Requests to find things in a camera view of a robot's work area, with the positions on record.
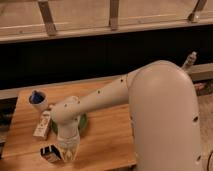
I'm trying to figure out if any metal railing post left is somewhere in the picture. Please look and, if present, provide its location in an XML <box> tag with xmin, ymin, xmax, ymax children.
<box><xmin>37</xmin><ymin>0</ymin><xmax>57</xmax><ymax>36</ymax></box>

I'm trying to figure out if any metal railing post middle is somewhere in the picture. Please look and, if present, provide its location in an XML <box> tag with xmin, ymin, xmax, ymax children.
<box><xmin>109</xmin><ymin>0</ymin><xmax>119</xmax><ymax>30</ymax></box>

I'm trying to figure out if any white milk carton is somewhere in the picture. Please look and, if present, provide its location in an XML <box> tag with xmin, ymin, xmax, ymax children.
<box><xmin>33</xmin><ymin>104</ymin><xmax>53</xmax><ymax>140</ymax></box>

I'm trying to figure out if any wooden table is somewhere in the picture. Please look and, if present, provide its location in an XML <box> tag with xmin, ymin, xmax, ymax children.
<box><xmin>0</xmin><ymin>89</ymin><xmax>135</xmax><ymax>171</ymax></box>

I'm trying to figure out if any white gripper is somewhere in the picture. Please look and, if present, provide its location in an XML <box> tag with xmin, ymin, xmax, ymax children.
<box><xmin>57</xmin><ymin>133</ymin><xmax>80</xmax><ymax>162</ymax></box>

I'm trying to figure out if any black and white eraser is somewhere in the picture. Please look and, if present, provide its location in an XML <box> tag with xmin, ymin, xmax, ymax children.
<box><xmin>40</xmin><ymin>145</ymin><xmax>62</xmax><ymax>163</ymax></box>

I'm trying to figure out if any metal railing post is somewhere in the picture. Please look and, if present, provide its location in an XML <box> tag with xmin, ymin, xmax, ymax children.
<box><xmin>37</xmin><ymin>0</ymin><xmax>57</xmax><ymax>36</ymax></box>
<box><xmin>188</xmin><ymin>0</ymin><xmax>207</xmax><ymax>23</ymax></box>
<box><xmin>109</xmin><ymin>0</ymin><xmax>119</xmax><ymax>30</ymax></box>

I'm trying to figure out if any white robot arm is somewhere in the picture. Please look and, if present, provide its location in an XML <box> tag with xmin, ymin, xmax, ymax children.
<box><xmin>51</xmin><ymin>60</ymin><xmax>202</xmax><ymax>171</ymax></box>

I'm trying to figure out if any metal railing post right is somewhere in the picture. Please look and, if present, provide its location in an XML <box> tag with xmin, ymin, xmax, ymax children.
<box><xmin>188</xmin><ymin>0</ymin><xmax>207</xmax><ymax>23</ymax></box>

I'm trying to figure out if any green plate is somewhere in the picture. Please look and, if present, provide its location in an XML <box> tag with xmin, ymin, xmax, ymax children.
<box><xmin>51</xmin><ymin>114</ymin><xmax>88</xmax><ymax>135</ymax></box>

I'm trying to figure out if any small metal fixture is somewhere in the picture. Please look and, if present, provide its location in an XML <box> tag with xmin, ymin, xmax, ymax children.
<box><xmin>182</xmin><ymin>51</ymin><xmax>197</xmax><ymax>70</ymax></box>

